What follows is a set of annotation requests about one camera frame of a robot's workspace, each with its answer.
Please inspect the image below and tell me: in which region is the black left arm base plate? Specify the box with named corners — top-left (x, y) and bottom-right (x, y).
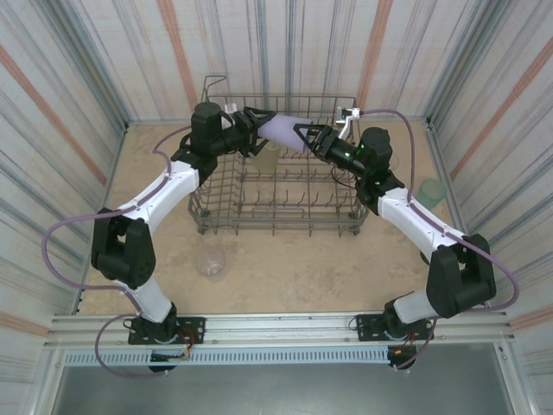
top-left (128, 316), bottom-right (207, 346)

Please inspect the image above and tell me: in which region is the grey metal panel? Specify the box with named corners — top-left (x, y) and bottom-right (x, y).
top-left (49, 343), bottom-right (518, 415)

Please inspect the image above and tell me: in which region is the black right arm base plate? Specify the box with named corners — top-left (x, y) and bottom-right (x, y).
top-left (354, 314), bottom-right (435, 343)

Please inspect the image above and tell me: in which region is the purple plastic cup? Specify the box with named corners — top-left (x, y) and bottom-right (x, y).
top-left (257, 112), bottom-right (313, 153)

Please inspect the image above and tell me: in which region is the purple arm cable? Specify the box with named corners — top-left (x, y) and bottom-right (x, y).
top-left (41, 123), bottom-right (195, 380)
top-left (361, 108), bottom-right (521, 372)

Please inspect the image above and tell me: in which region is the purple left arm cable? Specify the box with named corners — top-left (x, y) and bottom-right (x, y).
top-left (41, 123), bottom-right (195, 380)

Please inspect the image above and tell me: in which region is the aluminium mounting rail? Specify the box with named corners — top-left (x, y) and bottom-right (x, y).
top-left (45, 307), bottom-right (518, 347)

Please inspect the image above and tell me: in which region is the yellowish translucent plastic cup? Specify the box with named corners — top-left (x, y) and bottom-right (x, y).
top-left (252, 142), bottom-right (282, 173)

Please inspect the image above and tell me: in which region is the teal translucent plastic cup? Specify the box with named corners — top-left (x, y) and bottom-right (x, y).
top-left (419, 179), bottom-right (446, 209)

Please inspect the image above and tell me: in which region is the grey wire dish rack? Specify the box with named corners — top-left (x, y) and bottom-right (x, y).
top-left (187, 75), bottom-right (372, 239)

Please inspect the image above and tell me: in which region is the slotted grey cable duct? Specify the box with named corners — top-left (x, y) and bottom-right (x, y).
top-left (63, 348), bottom-right (390, 367)

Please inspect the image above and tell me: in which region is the aluminium side rail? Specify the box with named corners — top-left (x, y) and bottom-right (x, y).
top-left (425, 116), bottom-right (492, 309)

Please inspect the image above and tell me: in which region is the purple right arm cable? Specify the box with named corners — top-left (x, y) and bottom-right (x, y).
top-left (361, 108), bottom-right (521, 372)

